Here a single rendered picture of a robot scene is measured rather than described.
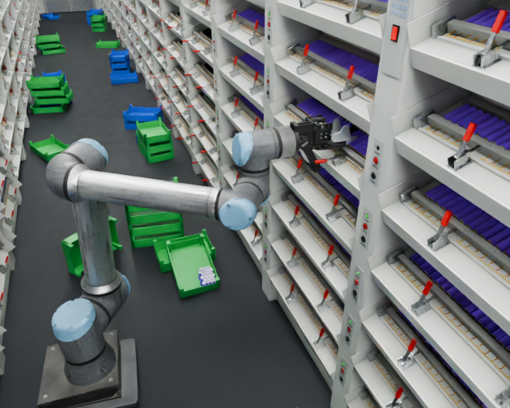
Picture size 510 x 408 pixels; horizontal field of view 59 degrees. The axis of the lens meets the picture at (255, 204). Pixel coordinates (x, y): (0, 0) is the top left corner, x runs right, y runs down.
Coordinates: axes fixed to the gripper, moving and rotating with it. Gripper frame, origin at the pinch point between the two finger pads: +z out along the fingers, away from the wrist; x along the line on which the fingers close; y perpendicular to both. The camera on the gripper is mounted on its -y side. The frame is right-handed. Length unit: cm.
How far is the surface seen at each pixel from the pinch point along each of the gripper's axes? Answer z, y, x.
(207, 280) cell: -34, -94, 57
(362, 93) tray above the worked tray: -3.3, 16.5, -8.3
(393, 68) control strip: -9.0, 28.5, -26.6
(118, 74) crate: -30, -96, 443
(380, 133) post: -8.6, 12.6, -25.2
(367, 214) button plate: -9.0, -10.5, -25.8
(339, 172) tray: -8.2, -6.1, -8.9
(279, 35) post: -6.4, 22.7, 39.7
